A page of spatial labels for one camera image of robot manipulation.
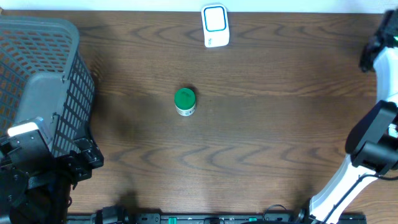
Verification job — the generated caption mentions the green lid jar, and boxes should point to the green lid jar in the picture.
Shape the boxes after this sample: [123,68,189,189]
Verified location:
[174,88,196,116]

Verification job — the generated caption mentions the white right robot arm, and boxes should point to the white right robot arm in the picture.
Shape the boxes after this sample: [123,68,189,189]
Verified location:
[295,9,397,223]

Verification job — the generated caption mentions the white barcode scanner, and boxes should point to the white barcode scanner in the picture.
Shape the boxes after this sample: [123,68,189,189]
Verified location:
[201,4,230,48]

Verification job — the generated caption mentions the grey plastic basket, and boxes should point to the grey plastic basket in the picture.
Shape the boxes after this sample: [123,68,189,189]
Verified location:
[1,16,95,157]

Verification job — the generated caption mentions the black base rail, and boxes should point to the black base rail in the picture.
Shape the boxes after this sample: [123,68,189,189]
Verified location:
[67,205,368,224]

